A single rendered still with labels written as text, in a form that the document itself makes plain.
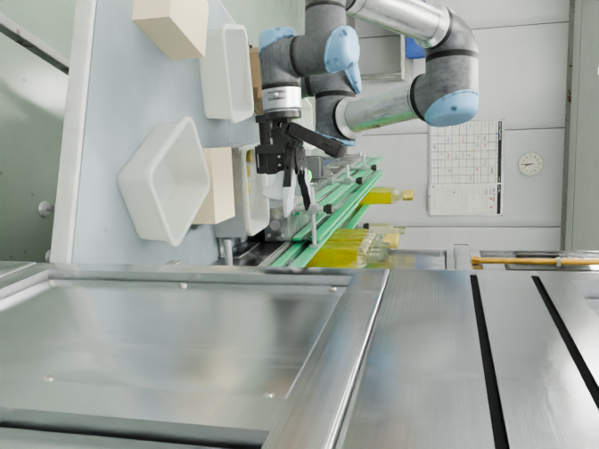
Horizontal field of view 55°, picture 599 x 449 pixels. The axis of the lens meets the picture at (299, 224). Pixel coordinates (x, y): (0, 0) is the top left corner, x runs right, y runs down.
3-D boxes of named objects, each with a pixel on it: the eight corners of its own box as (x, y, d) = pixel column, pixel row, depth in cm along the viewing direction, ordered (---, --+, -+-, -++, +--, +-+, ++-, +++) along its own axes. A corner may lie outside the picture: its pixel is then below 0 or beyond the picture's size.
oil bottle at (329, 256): (292, 268, 167) (367, 269, 161) (291, 248, 165) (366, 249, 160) (298, 263, 172) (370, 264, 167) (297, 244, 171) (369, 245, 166)
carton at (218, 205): (183, 224, 126) (215, 224, 125) (178, 150, 124) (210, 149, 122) (205, 216, 138) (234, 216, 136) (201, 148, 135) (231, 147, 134)
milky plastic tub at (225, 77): (198, 126, 137) (233, 125, 135) (185, 26, 131) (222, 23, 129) (224, 117, 153) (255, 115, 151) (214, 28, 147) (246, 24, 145)
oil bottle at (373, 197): (351, 204, 270) (413, 204, 263) (350, 192, 269) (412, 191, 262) (353, 202, 276) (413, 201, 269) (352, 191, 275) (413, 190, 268)
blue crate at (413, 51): (405, 2, 638) (425, 0, 633) (407, 6, 677) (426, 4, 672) (405, 58, 652) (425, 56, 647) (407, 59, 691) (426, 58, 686)
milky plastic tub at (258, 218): (217, 238, 144) (250, 238, 142) (209, 147, 140) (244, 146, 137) (240, 224, 160) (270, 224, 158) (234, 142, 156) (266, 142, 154)
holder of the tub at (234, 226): (217, 258, 145) (246, 258, 143) (208, 148, 140) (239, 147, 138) (240, 242, 161) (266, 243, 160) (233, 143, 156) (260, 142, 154)
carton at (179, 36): (137, -40, 108) (175, -45, 106) (176, 7, 123) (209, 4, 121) (131, 20, 106) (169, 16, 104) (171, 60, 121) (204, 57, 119)
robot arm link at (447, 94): (339, 102, 175) (490, 55, 130) (339, 151, 174) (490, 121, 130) (306, 96, 168) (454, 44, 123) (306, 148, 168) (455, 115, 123)
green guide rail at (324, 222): (292, 240, 164) (320, 240, 162) (291, 237, 164) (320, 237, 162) (369, 171, 330) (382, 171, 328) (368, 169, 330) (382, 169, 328)
